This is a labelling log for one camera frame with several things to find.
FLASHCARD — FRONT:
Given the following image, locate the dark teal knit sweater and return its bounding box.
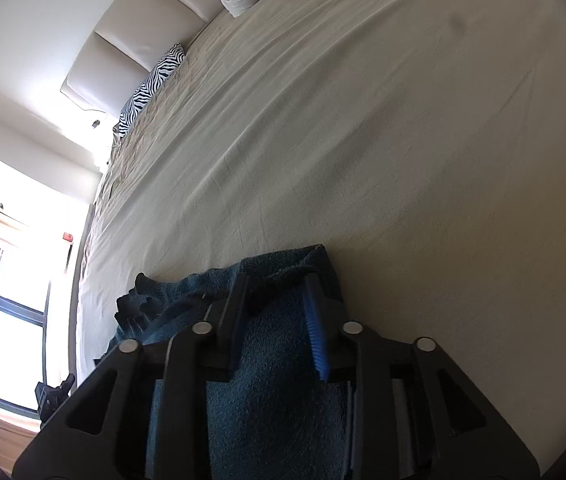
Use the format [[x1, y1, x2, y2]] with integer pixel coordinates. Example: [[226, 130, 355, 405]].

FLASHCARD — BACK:
[[111, 245, 347, 479]]

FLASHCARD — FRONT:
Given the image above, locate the dark framed window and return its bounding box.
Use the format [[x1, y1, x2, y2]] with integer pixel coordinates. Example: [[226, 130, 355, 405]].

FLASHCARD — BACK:
[[0, 247, 50, 419]]

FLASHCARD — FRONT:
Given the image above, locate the beige bed sheet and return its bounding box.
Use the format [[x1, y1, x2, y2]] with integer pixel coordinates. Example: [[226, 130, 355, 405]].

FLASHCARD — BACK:
[[77, 0, 566, 469]]

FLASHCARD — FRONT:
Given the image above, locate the zebra print pillow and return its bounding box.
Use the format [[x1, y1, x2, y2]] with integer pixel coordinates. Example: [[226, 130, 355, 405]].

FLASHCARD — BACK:
[[113, 42, 187, 139]]

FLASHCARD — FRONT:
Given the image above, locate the cream padded headboard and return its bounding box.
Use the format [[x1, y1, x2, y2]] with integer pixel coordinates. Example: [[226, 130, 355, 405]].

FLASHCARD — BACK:
[[61, 0, 223, 116]]

